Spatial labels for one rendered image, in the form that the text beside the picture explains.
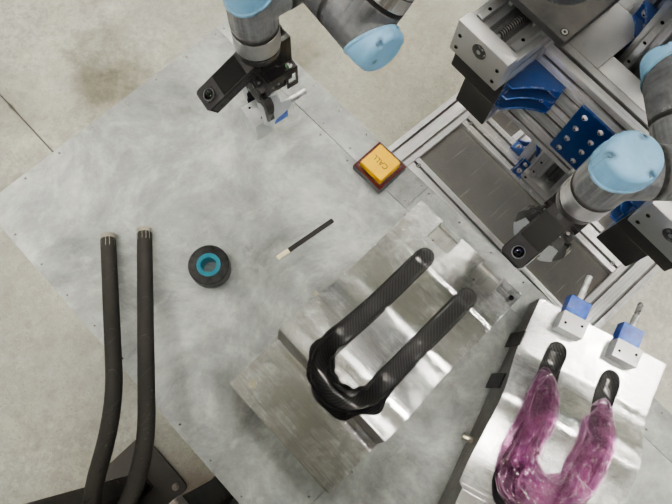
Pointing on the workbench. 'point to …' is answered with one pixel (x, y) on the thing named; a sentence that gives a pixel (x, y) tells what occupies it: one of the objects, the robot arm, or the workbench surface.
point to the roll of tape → (208, 262)
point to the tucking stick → (304, 239)
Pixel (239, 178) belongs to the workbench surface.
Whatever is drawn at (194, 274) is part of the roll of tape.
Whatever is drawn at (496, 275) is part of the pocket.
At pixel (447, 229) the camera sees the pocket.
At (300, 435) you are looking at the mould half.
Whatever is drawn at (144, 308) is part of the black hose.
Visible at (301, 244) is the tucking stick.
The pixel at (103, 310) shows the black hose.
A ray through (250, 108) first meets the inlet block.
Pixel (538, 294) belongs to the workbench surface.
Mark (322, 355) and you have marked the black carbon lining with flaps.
